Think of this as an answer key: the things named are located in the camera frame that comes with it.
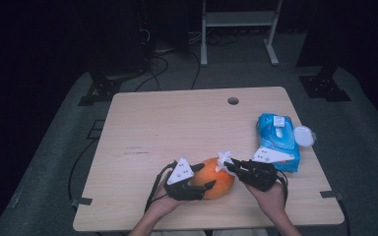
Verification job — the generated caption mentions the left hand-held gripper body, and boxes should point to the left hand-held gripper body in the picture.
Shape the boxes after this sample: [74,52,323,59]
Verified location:
[162,156,208,202]

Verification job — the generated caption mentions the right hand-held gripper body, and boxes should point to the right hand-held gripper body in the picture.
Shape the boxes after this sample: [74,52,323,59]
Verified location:
[242,147,295,193]

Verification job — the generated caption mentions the orange plush toy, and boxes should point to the orange plush toy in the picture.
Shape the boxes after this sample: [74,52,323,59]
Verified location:
[190,156,236,201]

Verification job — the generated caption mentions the white wet wipe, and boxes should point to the white wet wipe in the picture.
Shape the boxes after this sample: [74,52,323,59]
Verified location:
[215,150,235,173]

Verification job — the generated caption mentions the blue wet wipe pack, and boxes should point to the blue wet wipe pack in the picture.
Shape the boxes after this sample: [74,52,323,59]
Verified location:
[255,113,318,173]

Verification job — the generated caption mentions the person's left hand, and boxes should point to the person's left hand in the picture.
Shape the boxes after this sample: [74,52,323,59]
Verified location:
[147,173,185,215]

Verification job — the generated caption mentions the person's right hand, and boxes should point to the person's right hand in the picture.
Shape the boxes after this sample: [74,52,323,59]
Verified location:
[244,181,288,218]

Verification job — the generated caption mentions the grey tape strip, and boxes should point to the grey tape strip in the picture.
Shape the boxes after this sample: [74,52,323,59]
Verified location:
[71,196,94,208]
[319,190,345,202]

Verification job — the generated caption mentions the black tape square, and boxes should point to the black tape square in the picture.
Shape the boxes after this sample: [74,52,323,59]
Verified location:
[87,119,106,141]

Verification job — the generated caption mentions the black stand base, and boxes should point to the black stand base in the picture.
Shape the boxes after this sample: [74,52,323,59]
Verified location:
[77,68,146,107]
[298,65,352,102]

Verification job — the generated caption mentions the white metal stand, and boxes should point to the white metal stand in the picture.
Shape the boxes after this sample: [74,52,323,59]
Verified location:
[200,0,284,67]

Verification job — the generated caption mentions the left hand-held gripper cable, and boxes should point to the left hand-held gripper cable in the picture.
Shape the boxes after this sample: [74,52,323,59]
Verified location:
[144,161,175,214]

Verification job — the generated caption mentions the hand-held gripper cable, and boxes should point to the hand-held gripper cable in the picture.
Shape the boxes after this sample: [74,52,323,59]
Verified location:
[275,171,290,208]
[144,161,175,214]

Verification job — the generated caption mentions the right hand-held gripper cable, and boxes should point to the right hand-held gripper cable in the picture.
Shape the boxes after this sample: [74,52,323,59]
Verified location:
[275,171,290,208]

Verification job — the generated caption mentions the black cable at table corner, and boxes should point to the black cable at table corner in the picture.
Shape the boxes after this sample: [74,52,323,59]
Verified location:
[338,199,351,236]

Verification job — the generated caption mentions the black straight floor cable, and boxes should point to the black straight floor cable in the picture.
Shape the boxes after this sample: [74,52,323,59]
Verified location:
[190,50,202,90]

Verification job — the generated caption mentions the black looped floor cable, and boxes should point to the black looped floor cable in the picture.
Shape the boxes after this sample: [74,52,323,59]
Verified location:
[134,55,170,92]

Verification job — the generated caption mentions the black cable beside table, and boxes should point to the black cable beside table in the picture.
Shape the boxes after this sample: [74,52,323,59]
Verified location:
[68,139,98,201]

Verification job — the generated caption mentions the tangle of floor cables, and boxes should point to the tangle of floor cables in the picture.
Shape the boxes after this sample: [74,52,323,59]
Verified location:
[188,29,239,47]

